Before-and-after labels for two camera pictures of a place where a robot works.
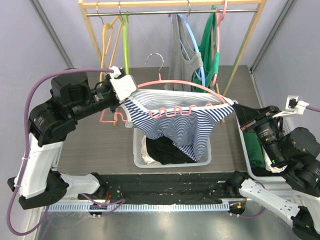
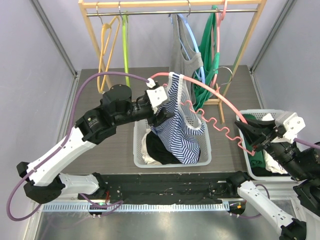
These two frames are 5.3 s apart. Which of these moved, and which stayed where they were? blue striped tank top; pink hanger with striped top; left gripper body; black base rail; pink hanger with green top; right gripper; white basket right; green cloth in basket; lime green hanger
Moved: pink hanger with striped top; left gripper body; right gripper; blue striped tank top
Stayed: pink hanger with green top; white basket right; lime green hanger; green cloth in basket; black base rail
